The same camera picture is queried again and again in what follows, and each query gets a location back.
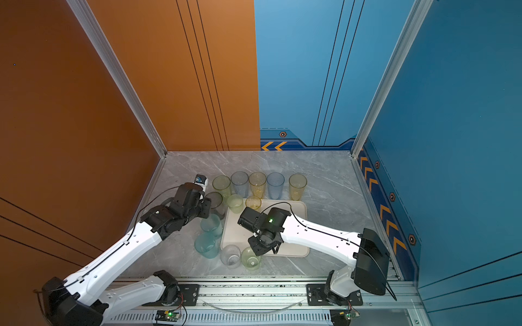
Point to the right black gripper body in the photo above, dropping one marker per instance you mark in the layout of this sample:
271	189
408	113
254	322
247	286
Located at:
259	246

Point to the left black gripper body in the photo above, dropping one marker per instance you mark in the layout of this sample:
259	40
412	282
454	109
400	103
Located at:
203	210

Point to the short yellow glass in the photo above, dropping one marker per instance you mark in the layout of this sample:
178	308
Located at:
254	202

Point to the short light green glass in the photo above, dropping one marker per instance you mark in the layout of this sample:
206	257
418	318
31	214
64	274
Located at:
250	260

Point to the short pale green glass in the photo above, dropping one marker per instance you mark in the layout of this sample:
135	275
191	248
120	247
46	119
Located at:
235	203

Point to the clear short glass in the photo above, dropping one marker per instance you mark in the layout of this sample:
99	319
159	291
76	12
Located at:
231	256

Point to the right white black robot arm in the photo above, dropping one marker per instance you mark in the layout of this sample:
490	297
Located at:
365	256

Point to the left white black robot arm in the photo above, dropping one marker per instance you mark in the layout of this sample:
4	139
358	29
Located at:
85	297

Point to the dark smoky grey glass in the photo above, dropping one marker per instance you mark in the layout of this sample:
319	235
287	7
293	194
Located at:
217	204

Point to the teal glass upper left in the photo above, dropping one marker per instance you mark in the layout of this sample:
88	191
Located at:
212	225

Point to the teal glass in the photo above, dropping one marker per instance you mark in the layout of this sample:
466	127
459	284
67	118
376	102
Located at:
206	245
212	225

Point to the tall green glass back row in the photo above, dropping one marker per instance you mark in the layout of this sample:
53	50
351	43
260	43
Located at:
222	184

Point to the teal glass lower left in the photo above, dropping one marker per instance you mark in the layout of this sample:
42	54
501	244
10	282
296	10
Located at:
206	245

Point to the tall blue glass back row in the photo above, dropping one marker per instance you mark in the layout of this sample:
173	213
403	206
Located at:
275	185

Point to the tall yellow glass back row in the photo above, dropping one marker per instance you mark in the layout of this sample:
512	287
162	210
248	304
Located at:
257	182

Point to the tall amber glass back right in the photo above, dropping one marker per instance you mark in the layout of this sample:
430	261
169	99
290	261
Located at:
297	183

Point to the tall grey-blue glass back row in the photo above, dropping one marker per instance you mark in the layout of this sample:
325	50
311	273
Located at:
240	182

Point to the left green circuit board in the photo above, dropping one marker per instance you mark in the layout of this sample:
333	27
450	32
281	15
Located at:
168	317

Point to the green circuit board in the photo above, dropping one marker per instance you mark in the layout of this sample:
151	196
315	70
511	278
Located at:
168	317
343	317

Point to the right green circuit board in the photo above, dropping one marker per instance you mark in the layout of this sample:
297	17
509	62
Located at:
343	317

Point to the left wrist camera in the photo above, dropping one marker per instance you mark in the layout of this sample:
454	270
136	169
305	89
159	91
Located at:
201	180

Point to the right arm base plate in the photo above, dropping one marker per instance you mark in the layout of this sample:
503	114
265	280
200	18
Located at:
318	296

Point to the aluminium front rail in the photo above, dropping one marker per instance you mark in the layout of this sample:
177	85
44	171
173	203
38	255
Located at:
279	301

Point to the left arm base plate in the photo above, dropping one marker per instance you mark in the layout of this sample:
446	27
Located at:
184	294

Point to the left aluminium corner post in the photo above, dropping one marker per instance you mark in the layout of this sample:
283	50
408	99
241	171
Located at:
85	16

